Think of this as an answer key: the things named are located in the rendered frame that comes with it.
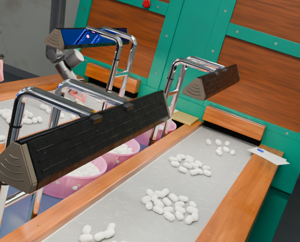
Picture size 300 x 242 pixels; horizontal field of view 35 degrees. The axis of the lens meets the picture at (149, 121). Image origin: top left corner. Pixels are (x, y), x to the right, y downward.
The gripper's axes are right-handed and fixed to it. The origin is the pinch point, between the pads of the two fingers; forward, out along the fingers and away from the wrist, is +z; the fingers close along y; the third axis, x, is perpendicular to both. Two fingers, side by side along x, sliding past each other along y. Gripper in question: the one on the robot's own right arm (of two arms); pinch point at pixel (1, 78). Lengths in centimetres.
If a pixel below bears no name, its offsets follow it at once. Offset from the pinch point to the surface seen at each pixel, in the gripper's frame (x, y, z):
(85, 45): -28.6, 20.2, 3.4
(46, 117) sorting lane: -1.5, 11.7, 20.0
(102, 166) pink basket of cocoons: -27, -13, 49
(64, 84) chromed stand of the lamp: -56, -57, 29
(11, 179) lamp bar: -62, -94, 45
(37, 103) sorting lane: 5.9, 21.9, 11.0
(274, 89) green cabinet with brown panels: -73, 82, 58
